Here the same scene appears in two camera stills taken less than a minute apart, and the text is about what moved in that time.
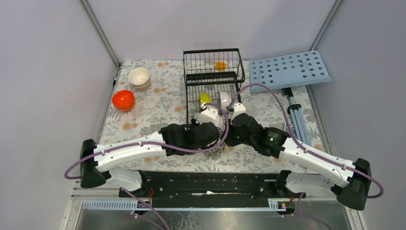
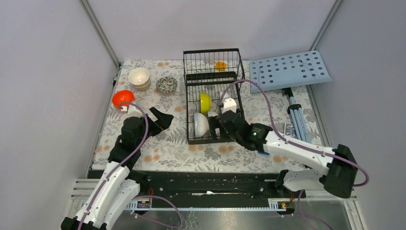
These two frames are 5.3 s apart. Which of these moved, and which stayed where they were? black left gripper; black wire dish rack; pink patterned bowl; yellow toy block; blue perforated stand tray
Moved: pink patterned bowl; black left gripper
Stayed: yellow toy block; black wire dish rack; blue perforated stand tray
